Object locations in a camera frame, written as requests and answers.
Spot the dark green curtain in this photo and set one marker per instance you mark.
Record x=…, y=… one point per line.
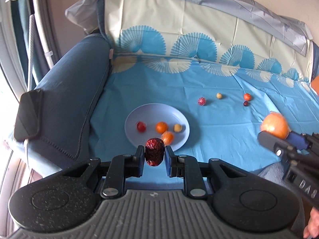
x=25, y=42

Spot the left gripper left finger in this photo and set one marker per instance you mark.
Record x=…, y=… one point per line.
x=122, y=167

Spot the orange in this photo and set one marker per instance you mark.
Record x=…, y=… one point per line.
x=168, y=137
x=275, y=124

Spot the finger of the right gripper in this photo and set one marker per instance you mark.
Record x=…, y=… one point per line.
x=297, y=140
x=273, y=143

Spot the small tan longan on cloth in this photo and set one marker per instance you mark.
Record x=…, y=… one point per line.
x=219, y=95

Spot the wrapped pink lychee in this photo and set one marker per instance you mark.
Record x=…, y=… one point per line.
x=202, y=101

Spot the wrapped orange in plate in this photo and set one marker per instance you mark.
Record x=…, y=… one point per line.
x=168, y=137

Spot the person's right hand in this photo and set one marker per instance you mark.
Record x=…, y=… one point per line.
x=312, y=229

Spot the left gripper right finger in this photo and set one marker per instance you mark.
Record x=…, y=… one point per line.
x=187, y=168

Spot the light blue plate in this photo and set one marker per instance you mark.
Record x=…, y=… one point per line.
x=151, y=114

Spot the small tan longan in plate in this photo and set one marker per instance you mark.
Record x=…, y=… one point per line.
x=177, y=127

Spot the black smartphone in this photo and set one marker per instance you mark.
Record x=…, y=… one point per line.
x=28, y=119

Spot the orange tangerine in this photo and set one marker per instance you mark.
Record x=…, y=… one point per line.
x=247, y=97
x=161, y=127

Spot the white window frame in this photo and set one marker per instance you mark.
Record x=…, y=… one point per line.
x=10, y=59

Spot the grey plastic cover sheet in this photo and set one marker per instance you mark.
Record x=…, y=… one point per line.
x=291, y=31

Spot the blue patterned sofa cloth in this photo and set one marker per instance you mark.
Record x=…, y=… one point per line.
x=173, y=52

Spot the dark red jujube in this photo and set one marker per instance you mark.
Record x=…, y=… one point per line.
x=154, y=151

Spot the red cherry tomato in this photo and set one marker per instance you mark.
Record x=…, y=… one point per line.
x=141, y=126

